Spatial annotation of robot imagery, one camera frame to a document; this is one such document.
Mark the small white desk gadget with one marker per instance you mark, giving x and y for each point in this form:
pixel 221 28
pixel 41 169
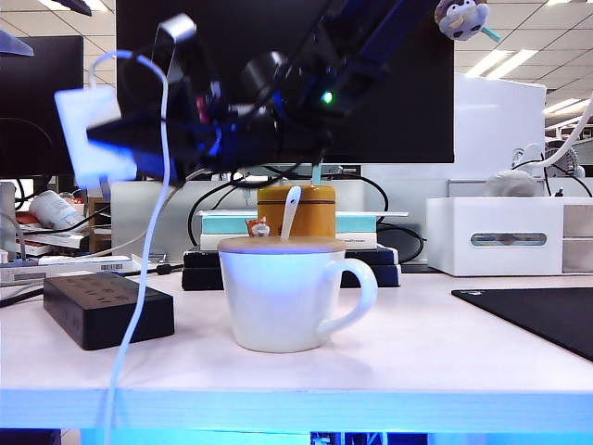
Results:
pixel 530 155

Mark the small orange cat figurine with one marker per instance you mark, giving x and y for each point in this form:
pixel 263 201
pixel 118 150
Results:
pixel 258 227

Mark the black power strip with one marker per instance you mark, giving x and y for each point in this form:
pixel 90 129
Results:
pixel 92 320

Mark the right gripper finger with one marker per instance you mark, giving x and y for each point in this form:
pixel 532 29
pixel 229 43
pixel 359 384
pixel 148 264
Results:
pixel 143 141

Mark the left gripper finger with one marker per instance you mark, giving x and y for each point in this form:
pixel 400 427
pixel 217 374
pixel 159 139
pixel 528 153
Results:
pixel 79 5
pixel 14 46

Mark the stack of papers and books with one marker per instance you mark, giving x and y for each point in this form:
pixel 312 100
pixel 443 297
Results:
pixel 60 240

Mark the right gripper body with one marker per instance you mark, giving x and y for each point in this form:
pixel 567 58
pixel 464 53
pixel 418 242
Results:
pixel 222 134

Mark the blue USB hub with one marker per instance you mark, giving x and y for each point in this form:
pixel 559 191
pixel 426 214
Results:
pixel 23 263

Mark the long white barcode box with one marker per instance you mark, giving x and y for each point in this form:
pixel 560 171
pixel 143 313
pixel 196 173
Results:
pixel 28 277

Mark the wooden mug lid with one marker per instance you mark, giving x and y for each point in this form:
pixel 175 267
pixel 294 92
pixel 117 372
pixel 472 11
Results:
pixel 259 244

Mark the yellow round tin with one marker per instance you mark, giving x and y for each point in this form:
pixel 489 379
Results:
pixel 315 218

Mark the gray round desk object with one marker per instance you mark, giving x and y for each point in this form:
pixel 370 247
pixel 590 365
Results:
pixel 509 185

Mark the small clear plastic holder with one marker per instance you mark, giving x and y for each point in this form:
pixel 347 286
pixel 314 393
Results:
pixel 160 257

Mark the white USB wall charger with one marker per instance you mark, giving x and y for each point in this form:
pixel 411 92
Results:
pixel 83 120

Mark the brown wooden shelf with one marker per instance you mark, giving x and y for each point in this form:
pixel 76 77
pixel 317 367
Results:
pixel 99 232

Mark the teal cover book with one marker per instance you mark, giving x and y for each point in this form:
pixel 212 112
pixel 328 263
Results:
pixel 222 225

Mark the white spine book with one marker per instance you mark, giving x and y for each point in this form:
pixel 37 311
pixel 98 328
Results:
pixel 361 241

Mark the white cylindrical bottle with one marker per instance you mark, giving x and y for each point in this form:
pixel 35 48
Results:
pixel 55 211

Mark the frosted desk partition panel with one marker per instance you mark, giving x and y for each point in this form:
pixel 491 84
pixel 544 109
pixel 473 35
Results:
pixel 129 218

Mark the small desk fan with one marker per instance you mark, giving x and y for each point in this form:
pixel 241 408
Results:
pixel 572 169

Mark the white desk organizer box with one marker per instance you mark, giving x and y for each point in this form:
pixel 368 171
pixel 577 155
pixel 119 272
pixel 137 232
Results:
pixel 463 259

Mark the white ceramic spoon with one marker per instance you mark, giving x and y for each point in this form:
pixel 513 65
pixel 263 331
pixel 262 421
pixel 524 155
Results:
pixel 291 204

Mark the black AOC monitor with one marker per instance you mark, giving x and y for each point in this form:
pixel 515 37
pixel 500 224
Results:
pixel 407 116

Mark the white upright device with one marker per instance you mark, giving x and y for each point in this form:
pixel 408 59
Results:
pixel 7 213

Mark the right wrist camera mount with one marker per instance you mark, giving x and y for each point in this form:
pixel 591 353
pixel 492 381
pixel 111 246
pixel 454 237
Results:
pixel 178 29

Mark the white ceramic mug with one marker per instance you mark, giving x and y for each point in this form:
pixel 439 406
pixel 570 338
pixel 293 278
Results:
pixel 259 301

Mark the black flat desk mat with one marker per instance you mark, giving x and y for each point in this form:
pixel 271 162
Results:
pixel 414 269

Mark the white board panel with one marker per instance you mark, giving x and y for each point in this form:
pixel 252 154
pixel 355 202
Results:
pixel 500 130

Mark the white curved tube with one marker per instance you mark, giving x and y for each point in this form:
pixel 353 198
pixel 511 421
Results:
pixel 576 134

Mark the gray penguin plush toy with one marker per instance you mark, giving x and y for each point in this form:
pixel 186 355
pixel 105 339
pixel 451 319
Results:
pixel 458 21

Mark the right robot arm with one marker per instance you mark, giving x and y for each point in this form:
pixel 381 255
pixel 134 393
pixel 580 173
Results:
pixel 380 41

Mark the black Corsair mouse pad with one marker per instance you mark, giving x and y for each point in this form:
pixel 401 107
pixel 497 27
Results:
pixel 546 315

